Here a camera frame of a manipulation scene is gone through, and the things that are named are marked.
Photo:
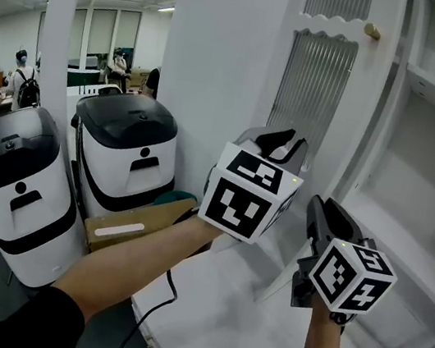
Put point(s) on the teal round object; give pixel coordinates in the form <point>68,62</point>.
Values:
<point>173,198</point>

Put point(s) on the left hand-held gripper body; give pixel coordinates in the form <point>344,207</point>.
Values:
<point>242,198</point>

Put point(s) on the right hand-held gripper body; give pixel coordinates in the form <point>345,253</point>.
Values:
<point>349,275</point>

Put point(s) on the white wall cabinet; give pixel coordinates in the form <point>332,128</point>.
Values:
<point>223,328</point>

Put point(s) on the white shelf unit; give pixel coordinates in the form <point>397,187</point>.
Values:
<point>423,163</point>

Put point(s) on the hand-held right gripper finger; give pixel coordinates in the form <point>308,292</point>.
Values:
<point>340,224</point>
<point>313,219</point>

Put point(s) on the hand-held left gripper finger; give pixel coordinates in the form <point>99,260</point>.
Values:
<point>273,139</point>
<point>297,158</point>

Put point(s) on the cardboard box with white label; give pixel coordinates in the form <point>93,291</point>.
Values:
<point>156,216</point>

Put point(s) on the fluorescent ceiling light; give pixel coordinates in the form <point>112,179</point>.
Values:
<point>166,8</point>

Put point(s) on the white black bin, near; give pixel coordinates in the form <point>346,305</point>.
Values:
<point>27,210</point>

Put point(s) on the plain cardboard box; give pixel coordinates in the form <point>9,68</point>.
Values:
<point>138,79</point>

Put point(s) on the person's left forearm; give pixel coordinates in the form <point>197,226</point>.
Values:
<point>135,263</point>

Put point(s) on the person's black sleeve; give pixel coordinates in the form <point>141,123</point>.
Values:
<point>32,324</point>

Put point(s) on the white cabinet door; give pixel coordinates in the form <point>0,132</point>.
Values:
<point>363,90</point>

